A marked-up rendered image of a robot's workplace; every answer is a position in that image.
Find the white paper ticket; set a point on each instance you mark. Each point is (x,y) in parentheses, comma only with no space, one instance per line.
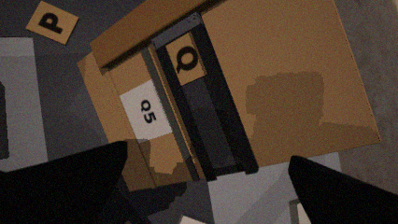
(145,112)

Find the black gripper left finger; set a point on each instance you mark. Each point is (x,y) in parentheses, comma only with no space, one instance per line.
(70,190)

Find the beige flat box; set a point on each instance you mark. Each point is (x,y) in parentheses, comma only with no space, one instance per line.
(298,213)

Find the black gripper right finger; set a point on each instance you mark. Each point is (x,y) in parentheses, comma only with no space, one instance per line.
(330,197)

